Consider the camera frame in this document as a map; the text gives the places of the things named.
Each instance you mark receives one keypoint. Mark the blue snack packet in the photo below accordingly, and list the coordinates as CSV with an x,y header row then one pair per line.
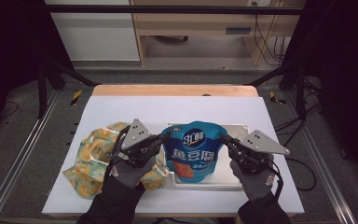
x,y
194,152

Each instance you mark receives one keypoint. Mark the light wooden desk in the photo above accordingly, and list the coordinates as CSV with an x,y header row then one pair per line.
x,y
199,23

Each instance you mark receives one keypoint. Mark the person's right hand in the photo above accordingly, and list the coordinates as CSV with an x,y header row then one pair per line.
x,y
256,185

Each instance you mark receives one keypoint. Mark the white cabinet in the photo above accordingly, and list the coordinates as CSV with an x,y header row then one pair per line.
x,y
96,34

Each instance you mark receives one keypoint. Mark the dark curtain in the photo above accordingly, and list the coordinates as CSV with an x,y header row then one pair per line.
x,y
9,46
345,77

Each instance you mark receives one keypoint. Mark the white plastic tray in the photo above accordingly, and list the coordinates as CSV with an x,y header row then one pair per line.
x,y
227,177

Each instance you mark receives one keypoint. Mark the black horizontal frame bar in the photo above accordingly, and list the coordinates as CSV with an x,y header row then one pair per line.
x,y
167,9

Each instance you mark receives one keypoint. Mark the yellow and black tape strip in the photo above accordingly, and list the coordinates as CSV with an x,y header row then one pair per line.
x,y
76,97
273,97

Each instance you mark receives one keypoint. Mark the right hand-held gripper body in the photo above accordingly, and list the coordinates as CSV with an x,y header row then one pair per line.
x,y
261,143

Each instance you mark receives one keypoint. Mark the aluminium rail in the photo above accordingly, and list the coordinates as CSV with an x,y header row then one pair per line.
x,y
323,168
21,155

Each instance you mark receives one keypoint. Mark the person's left hand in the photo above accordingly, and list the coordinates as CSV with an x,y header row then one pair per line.
x,y
127,175

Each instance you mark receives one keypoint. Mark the white table mat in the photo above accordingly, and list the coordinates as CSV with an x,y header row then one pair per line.
x,y
183,109

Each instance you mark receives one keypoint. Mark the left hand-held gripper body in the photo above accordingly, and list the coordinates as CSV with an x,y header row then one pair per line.
x,y
135,137

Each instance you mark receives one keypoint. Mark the green bag with orange print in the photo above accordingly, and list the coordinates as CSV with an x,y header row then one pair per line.
x,y
90,155

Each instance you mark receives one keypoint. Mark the black metal stand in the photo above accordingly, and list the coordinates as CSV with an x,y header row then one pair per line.
x,y
42,90
300,93

